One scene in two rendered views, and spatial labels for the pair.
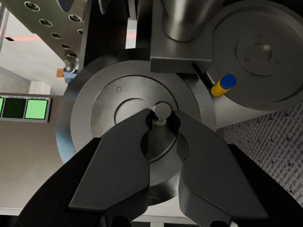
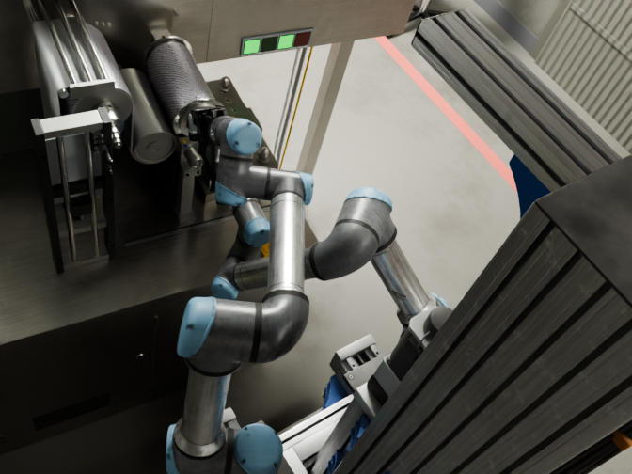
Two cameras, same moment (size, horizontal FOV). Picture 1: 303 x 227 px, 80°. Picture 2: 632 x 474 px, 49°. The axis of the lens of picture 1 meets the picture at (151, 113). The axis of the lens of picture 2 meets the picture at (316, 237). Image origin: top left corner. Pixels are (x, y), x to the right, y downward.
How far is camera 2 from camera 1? 176 cm
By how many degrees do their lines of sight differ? 53
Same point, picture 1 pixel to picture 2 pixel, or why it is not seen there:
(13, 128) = (269, 28)
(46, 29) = (239, 114)
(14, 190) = not seen: outside the picture
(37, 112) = (250, 44)
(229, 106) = (164, 128)
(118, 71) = not seen: hidden behind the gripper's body
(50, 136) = (240, 28)
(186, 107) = (183, 128)
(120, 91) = not seen: hidden behind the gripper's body
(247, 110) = (160, 130)
